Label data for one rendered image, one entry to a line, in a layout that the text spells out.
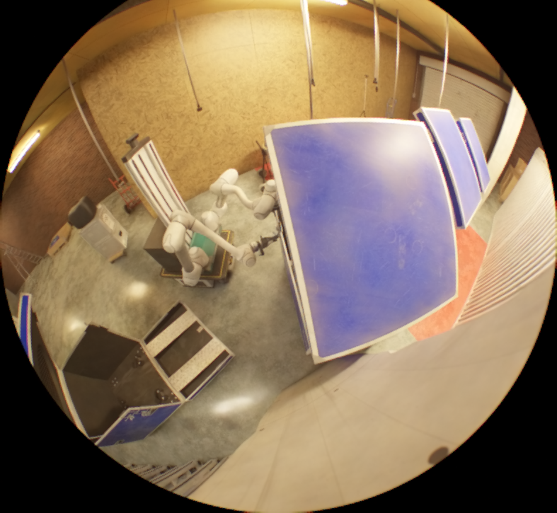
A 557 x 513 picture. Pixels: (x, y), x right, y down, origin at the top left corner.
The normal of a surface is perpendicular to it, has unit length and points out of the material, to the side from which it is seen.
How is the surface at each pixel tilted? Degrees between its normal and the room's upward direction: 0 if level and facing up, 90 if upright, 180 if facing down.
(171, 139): 90
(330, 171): 38
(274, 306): 0
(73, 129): 90
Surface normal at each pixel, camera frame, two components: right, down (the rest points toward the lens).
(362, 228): 0.03, -0.02
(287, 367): -0.11, -0.62
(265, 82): 0.51, 0.64
